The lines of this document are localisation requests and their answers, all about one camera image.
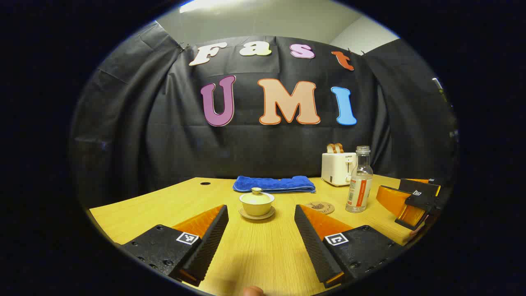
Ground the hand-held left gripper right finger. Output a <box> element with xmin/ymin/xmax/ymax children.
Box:
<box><xmin>294</xmin><ymin>204</ymin><xmax>406</xmax><ymax>289</ymax></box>

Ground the yellow teacup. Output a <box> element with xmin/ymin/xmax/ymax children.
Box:
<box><xmin>239</xmin><ymin>192</ymin><xmax>275</xmax><ymax>217</ymax></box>

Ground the blue towel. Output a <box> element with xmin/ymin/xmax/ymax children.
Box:
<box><xmin>233</xmin><ymin>176</ymin><xmax>316</xmax><ymax>194</ymax></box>

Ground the clear water bottle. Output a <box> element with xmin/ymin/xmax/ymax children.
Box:
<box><xmin>345</xmin><ymin>146</ymin><xmax>374</xmax><ymax>213</ymax></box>

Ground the round cork coaster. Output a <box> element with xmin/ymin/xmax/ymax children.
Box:
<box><xmin>305</xmin><ymin>201</ymin><xmax>335</xmax><ymax>215</ymax></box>

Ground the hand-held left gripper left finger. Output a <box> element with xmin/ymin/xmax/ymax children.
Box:
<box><xmin>118</xmin><ymin>204</ymin><xmax>230</xmax><ymax>287</ymax></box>

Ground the yellow saucer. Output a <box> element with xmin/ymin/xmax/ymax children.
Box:
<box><xmin>239</xmin><ymin>206</ymin><xmax>276</xmax><ymax>220</ymax></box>

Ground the white toaster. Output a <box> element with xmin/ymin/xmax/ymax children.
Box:
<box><xmin>321</xmin><ymin>152</ymin><xmax>357</xmax><ymax>187</ymax></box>

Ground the yellow teacup lid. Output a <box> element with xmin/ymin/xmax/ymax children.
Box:
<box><xmin>240</xmin><ymin>187</ymin><xmax>275</xmax><ymax>205</ymax></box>

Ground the black backdrop cloth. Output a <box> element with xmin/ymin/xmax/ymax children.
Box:
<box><xmin>70</xmin><ymin>21</ymin><xmax>459</xmax><ymax>210</ymax></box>

